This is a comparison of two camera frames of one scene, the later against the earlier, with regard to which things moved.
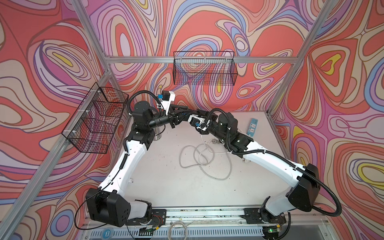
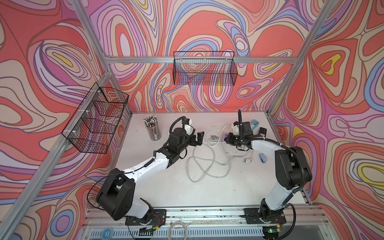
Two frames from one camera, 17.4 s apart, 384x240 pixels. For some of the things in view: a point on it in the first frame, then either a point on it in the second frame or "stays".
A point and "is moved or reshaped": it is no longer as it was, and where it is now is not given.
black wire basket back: [204, 68] stays
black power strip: [237, 144] is moved or reshaped
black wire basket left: [97, 122] stays
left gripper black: [172, 120] to [199, 141]
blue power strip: [252, 127] stays
